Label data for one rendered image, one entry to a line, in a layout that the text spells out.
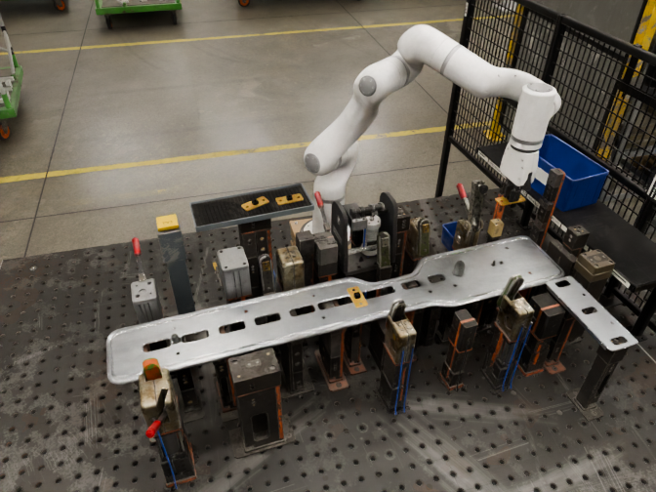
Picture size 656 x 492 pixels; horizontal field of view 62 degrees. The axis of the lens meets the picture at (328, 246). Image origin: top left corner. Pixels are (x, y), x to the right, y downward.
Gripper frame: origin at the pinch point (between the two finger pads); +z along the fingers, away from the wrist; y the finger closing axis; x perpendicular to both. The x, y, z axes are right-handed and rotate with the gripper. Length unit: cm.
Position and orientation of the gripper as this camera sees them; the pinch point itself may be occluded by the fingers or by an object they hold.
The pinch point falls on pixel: (512, 192)
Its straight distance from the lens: 164.7
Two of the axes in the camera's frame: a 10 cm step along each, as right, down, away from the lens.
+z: 0.0, 7.8, 6.3
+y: 3.3, 6.0, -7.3
